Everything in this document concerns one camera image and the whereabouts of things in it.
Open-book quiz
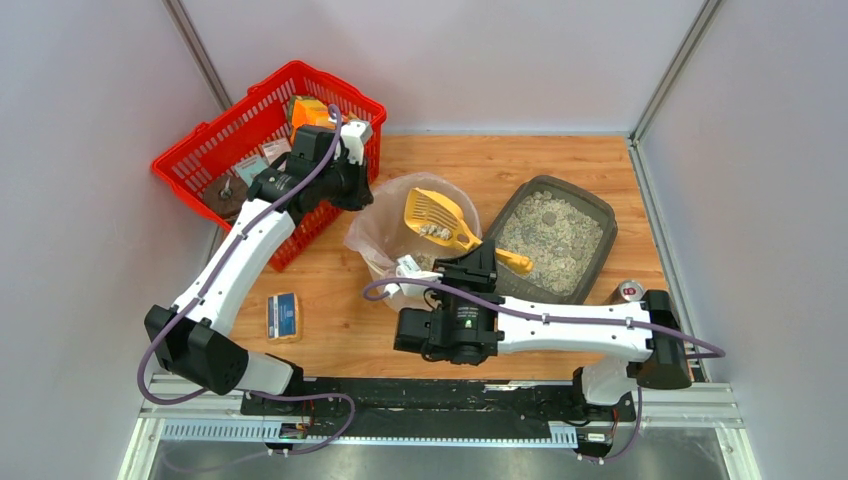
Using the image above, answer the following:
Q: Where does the yellow litter scoop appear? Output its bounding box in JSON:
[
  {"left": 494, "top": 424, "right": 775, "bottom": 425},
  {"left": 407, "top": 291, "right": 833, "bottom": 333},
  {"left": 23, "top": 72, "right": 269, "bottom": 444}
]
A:
[{"left": 404, "top": 188, "right": 535, "bottom": 276}]

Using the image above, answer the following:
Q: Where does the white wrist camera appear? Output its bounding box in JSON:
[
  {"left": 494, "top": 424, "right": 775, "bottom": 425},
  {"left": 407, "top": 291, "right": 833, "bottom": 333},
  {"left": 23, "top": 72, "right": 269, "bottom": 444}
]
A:
[
  {"left": 384, "top": 254, "right": 442, "bottom": 298},
  {"left": 335, "top": 120, "right": 373, "bottom": 165}
]

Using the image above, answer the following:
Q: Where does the white bin with bag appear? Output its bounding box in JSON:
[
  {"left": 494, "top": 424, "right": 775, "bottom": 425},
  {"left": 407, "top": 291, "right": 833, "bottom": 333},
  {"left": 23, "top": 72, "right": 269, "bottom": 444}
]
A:
[{"left": 344, "top": 173, "right": 482, "bottom": 280}]

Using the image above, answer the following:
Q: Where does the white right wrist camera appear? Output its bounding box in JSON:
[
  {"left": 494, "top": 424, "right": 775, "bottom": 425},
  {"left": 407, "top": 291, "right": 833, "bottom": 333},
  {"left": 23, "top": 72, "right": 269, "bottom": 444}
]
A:
[{"left": 384, "top": 254, "right": 442, "bottom": 298}]

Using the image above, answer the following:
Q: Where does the orange sponge stack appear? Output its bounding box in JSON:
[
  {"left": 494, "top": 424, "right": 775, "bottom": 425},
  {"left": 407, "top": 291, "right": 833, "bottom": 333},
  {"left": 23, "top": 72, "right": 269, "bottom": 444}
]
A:
[{"left": 287, "top": 95, "right": 335, "bottom": 133}]

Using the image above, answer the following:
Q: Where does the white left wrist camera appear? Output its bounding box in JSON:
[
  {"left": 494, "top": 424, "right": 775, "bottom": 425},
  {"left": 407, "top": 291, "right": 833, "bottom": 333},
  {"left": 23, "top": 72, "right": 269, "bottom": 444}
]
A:
[{"left": 335, "top": 120, "right": 373, "bottom": 165}]

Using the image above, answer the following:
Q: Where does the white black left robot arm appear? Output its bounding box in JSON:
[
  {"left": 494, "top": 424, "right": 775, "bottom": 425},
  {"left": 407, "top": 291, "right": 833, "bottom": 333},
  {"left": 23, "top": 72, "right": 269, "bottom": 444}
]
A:
[{"left": 144, "top": 120, "right": 373, "bottom": 395}]

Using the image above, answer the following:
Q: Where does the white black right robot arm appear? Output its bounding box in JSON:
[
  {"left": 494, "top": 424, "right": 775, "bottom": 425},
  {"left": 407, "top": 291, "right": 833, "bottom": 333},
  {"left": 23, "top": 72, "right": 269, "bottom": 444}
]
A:
[{"left": 385, "top": 241, "right": 692, "bottom": 406}]

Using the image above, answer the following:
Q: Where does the blue yellow sponge pack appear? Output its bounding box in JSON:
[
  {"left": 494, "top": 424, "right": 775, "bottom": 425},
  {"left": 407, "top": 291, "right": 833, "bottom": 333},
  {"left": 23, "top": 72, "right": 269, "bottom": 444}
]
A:
[{"left": 266, "top": 293, "right": 302, "bottom": 343}]

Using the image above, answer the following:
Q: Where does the grey litter box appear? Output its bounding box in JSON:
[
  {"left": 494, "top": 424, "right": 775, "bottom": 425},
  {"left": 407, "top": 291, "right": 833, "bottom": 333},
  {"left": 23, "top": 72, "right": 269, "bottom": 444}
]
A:
[{"left": 484, "top": 175, "right": 618, "bottom": 304}]

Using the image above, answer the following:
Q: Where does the cat litter clump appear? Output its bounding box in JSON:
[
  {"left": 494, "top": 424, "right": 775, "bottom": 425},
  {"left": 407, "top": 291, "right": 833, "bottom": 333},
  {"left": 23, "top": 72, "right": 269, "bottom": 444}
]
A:
[{"left": 418, "top": 224, "right": 453, "bottom": 241}]

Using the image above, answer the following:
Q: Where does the drink can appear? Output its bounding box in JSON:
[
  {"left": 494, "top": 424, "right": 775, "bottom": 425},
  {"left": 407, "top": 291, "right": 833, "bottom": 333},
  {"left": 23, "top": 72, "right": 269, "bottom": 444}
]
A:
[{"left": 607, "top": 279, "right": 646, "bottom": 304}]

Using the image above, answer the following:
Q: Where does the teal small box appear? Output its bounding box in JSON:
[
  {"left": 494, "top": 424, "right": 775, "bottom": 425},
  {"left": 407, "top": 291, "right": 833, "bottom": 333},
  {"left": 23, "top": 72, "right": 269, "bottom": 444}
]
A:
[{"left": 233, "top": 155, "right": 268, "bottom": 186}]

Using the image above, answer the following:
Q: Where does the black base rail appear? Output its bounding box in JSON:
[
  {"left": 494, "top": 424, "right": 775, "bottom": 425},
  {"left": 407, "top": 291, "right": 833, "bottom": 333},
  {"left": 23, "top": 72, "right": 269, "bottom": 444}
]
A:
[{"left": 240, "top": 377, "right": 636, "bottom": 440}]

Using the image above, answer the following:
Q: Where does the red shopping basket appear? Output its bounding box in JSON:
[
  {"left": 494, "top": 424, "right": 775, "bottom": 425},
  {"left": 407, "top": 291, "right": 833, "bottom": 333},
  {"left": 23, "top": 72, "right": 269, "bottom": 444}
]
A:
[{"left": 151, "top": 60, "right": 387, "bottom": 232}]

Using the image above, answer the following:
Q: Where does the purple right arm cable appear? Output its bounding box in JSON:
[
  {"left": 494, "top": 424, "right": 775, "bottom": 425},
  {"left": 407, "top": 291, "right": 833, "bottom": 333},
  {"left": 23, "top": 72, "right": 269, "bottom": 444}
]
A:
[{"left": 361, "top": 276, "right": 727, "bottom": 362}]

